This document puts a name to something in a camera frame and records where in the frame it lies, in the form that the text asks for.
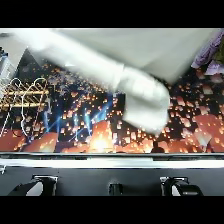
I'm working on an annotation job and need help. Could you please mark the beige trousers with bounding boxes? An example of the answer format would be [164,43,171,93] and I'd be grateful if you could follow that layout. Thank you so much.
[0,28,223,136]

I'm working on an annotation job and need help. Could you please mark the brown clothes hanger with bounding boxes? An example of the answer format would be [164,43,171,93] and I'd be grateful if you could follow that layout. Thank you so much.
[5,88,50,97]
[0,101,47,109]

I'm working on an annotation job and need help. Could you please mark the white clothes hanger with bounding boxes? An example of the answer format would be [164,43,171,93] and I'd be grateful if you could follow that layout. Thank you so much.
[0,77,51,138]

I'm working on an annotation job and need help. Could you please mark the purple garment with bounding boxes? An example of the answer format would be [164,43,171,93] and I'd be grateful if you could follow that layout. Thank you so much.
[191,29,224,76]

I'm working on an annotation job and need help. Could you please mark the silver frame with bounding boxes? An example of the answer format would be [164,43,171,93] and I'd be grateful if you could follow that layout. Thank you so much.
[0,151,224,197]

